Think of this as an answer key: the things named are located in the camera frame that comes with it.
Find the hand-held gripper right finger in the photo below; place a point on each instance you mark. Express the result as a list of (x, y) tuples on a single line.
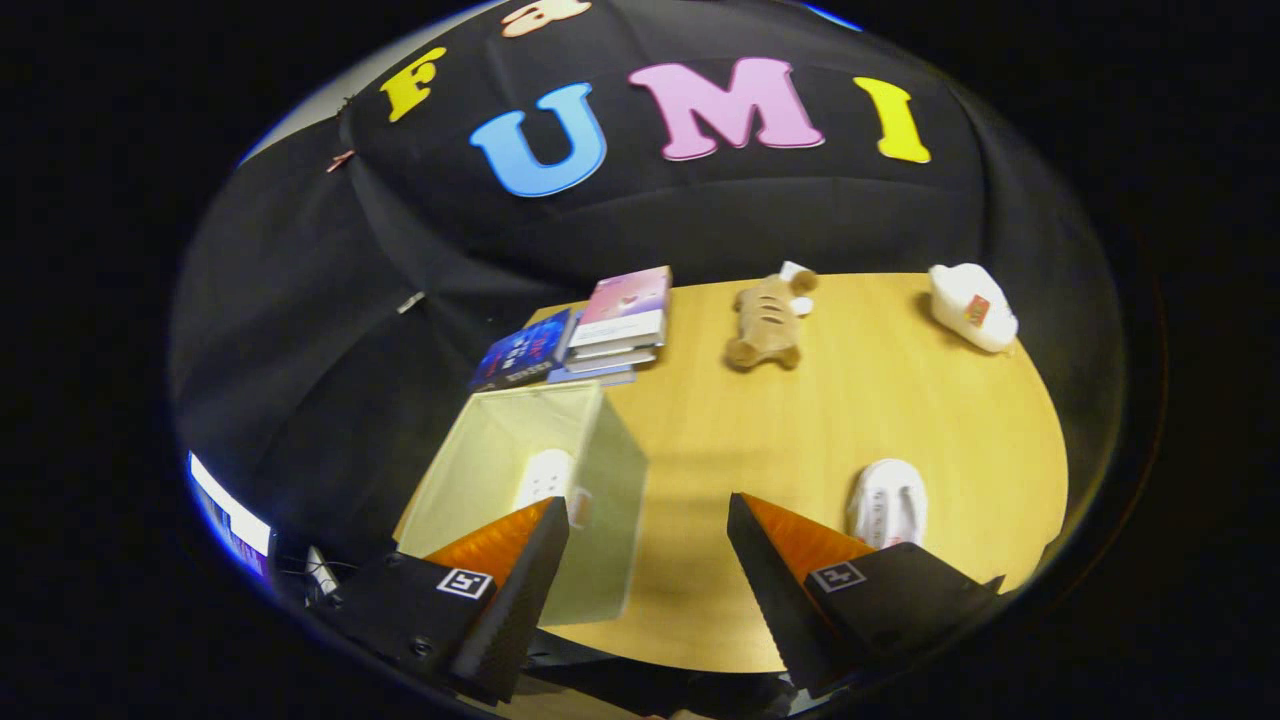
[(770, 600)]

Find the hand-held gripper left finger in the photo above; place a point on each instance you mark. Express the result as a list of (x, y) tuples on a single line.
[(520, 610)]

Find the pale green fabric storage box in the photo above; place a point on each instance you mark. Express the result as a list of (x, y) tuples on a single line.
[(605, 530)]

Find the white shoe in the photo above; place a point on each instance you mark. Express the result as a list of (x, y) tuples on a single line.
[(888, 500), (543, 478)]

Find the white power strip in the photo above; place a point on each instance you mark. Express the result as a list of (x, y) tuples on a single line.
[(322, 570)]

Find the light blue book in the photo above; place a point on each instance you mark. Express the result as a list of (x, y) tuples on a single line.
[(595, 376)]

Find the dark blue book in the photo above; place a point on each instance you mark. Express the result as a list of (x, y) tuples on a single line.
[(525, 352)]

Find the grey white book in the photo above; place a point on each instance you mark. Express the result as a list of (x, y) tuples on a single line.
[(610, 357)]

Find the brown plush toy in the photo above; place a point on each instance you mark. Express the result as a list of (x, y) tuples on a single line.
[(765, 320)]

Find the lit computer screen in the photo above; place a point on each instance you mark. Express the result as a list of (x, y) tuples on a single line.
[(235, 520)]

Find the pink cover book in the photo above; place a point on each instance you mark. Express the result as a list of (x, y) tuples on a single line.
[(625, 300)]

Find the white plush toy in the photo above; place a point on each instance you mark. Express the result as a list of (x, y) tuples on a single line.
[(975, 305)]

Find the black backdrop cloth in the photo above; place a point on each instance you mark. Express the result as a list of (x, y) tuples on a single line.
[(700, 220)]

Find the small pink clip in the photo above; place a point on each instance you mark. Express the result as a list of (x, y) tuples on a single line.
[(341, 160)]

